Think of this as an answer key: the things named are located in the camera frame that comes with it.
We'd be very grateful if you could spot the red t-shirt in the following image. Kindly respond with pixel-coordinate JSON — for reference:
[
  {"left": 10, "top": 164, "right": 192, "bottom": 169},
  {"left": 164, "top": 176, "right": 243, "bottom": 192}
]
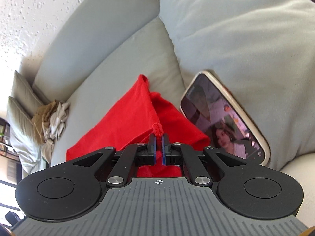
[{"left": 66, "top": 75, "right": 210, "bottom": 178}]

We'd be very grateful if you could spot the smartphone with lit screen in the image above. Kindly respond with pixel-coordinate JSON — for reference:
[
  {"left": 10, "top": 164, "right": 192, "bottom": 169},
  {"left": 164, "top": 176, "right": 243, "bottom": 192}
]
[{"left": 179, "top": 70, "right": 270, "bottom": 165}]

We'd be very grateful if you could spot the light grey crumpled garment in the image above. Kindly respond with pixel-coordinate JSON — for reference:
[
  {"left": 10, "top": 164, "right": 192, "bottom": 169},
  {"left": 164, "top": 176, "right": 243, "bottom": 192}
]
[{"left": 41, "top": 101, "right": 70, "bottom": 165}]

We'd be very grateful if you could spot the tan crumpled garment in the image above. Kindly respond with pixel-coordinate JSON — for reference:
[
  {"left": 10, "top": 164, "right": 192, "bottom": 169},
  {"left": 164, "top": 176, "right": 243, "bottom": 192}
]
[{"left": 32, "top": 100, "right": 59, "bottom": 145}]

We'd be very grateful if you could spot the olive throw pillow front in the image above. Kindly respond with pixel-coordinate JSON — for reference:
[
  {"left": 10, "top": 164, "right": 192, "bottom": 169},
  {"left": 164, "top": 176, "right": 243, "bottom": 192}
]
[{"left": 7, "top": 96, "right": 47, "bottom": 174}]

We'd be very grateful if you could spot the olive throw pillow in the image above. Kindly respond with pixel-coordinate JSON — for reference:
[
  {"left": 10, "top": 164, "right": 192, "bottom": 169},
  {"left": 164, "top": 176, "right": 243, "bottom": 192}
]
[
  {"left": 7, "top": 96, "right": 47, "bottom": 174},
  {"left": 11, "top": 71, "right": 49, "bottom": 118}
]

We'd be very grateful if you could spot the olive throw pillow rear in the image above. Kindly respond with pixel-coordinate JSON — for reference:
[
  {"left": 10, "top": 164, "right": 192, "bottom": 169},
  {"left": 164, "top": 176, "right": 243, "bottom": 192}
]
[{"left": 11, "top": 71, "right": 49, "bottom": 118}]

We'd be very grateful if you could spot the grey sofa backrest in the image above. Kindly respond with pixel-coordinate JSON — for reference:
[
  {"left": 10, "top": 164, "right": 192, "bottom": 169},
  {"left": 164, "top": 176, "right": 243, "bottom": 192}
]
[{"left": 32, "top": 0, "right": 160, "bottom": 103}]

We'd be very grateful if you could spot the light blue-grey armrest cushion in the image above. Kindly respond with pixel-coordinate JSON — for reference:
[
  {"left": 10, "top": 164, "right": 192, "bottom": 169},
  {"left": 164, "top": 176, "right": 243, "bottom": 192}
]
[{"left": 160, "top": 0, "right": 314, "bottom": 172}]

